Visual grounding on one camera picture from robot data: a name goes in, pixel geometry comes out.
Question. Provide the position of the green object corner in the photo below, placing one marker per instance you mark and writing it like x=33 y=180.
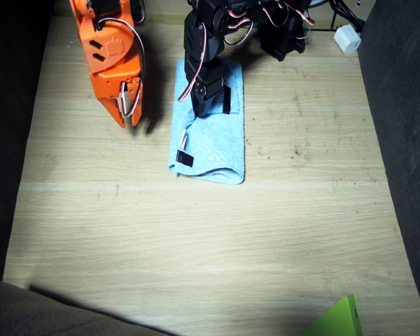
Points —
x=336 y=318

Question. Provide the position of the dark grey foam panel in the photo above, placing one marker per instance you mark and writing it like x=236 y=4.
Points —
x=402 y=140
x=38 y=315
x=7 y=122

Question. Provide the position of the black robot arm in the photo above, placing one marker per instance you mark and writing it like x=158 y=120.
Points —
x=192 y=38

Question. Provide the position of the light blue towel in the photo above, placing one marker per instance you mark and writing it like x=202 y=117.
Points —
x=217 y=147

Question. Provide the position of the white power adapter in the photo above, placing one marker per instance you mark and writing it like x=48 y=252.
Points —
x=347 y=39

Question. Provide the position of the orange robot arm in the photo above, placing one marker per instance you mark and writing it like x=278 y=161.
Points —
x=115 y=49

